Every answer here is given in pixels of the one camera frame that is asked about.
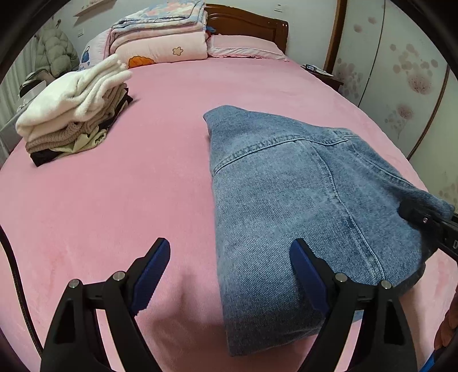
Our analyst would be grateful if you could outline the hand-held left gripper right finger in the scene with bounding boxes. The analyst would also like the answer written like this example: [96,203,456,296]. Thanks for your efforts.
[289,238,419,372]

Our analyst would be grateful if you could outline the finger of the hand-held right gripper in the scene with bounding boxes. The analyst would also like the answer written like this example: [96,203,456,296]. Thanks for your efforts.
[399,199,458,255]

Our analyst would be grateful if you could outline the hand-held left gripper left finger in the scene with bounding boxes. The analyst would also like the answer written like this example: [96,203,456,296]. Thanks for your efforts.
[39,238,171,372]

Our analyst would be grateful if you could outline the blue denim jeans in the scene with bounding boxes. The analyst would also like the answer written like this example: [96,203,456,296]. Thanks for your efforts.
[203,105,456,357]

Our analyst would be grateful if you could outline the person's right hand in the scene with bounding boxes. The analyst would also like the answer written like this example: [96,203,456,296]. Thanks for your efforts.
[434,296,458,352]

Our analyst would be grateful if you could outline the pale yellow folded garment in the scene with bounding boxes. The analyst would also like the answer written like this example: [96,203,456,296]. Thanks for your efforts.
[54,128,108,153]

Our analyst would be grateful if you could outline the floral sliding wardrobe doors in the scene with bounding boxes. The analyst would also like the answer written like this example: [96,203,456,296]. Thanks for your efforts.
[324,0,458,211]

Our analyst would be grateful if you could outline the black folded garment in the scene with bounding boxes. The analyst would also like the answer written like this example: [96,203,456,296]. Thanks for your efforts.
[29,94,134,167]

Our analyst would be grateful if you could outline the beige knit folded sweater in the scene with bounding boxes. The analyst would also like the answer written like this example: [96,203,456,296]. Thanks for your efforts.
[26,84,126,154]

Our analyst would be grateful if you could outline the dark wooden nightstand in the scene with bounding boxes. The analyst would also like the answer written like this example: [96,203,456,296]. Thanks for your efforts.
[301,64,345,93]

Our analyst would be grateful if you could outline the white fleece folded garment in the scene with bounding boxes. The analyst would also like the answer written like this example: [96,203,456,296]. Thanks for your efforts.
[15,54,132,141]

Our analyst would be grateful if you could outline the pink folded quilt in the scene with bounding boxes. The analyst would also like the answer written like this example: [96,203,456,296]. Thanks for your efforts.
[109,21,209,68]

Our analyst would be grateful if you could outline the white pillow with blue cartoon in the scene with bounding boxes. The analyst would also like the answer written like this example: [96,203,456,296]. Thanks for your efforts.
[79,30,112,71]

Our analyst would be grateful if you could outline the pink pillow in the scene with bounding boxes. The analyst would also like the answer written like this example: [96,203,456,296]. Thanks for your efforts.
[207,34,289,62]

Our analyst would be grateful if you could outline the grey-green puffer jacket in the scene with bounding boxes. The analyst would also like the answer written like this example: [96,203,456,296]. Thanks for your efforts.
[37,26,80,78]

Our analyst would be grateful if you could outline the wooden headboard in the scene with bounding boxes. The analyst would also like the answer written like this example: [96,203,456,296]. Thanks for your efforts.
[205,3,289,55]

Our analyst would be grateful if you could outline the floral folded quilt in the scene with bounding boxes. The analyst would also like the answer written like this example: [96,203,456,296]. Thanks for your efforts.
[111,0,208,34]

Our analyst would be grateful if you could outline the black cable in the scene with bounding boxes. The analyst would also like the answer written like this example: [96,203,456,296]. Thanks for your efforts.
[0,225,42,358]

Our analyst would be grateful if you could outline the wall shelf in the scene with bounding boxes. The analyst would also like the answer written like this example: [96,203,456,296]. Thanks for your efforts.
[72,0,116,17]

